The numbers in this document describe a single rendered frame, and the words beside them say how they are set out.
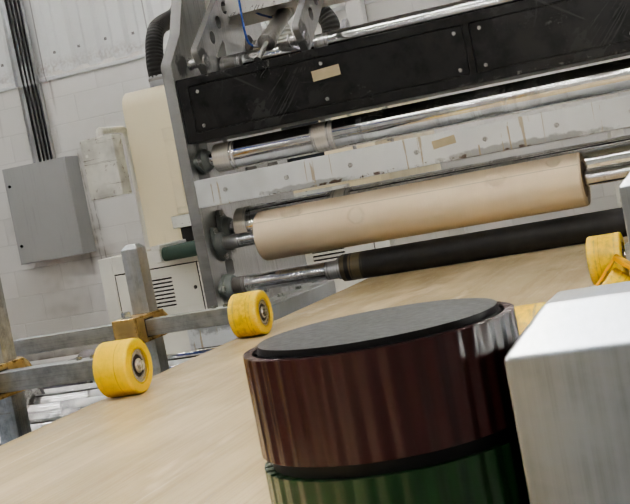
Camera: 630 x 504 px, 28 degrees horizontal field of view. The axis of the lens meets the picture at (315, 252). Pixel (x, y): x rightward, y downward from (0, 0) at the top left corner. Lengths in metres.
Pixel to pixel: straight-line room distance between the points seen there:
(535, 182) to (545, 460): 2.60
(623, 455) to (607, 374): 0.02
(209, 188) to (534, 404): 2.84
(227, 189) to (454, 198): 0.56
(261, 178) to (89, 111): 7.49
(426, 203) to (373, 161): 0.16
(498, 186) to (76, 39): 7.94
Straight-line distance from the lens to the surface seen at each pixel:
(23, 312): 10.97
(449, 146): 2.88
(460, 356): 0.25
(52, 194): 10.44
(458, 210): 2.89
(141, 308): 2.36
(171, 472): 1.23
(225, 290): 3.12
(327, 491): 0.26
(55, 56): 10.67
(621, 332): 0.25
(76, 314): 10.70
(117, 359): 1.78
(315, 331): 0.28
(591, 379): 0.25
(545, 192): 2.85
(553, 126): 2.84
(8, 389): 1.91
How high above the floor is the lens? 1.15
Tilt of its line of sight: 3 degrees down
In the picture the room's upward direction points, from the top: 11 degrees counter-clockwise
